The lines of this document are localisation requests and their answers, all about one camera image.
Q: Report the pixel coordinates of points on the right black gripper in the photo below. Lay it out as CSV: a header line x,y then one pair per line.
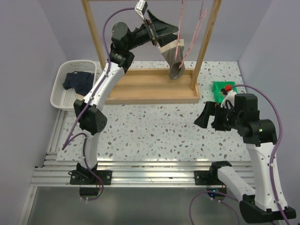
x,y
203,120

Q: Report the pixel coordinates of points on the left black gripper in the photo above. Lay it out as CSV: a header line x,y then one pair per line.
x,y
160,29

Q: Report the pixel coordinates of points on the grey beige underwear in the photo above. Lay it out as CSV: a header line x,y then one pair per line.
x,y
168,52

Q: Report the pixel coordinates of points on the pink wire hanger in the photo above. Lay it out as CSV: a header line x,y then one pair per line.
x,y
202,16

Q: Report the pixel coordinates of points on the navy blue underwear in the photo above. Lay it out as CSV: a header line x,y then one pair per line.
x,y
81,82

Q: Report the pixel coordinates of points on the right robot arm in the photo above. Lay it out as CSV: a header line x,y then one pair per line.
x,y
265,202

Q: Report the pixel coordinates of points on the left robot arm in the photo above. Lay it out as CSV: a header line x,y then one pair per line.
x,y
88,111

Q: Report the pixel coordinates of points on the green plastic bin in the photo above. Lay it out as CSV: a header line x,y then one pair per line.
x,y
217,86

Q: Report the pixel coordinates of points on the wooden clothes rack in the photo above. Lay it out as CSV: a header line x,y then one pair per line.
x,y
153,86

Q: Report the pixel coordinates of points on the white plastic basket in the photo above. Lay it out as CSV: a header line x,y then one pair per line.
x,y
64,99

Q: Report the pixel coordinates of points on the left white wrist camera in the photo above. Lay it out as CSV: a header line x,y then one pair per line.
x,y
141,7

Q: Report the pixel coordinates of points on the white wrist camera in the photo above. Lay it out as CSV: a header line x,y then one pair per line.
x,y
141,7
229,95

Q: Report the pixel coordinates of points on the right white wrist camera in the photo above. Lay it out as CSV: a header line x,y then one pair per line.
x,y
229,95

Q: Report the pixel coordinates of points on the aluminium rail base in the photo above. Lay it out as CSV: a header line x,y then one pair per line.
x,y
160,147

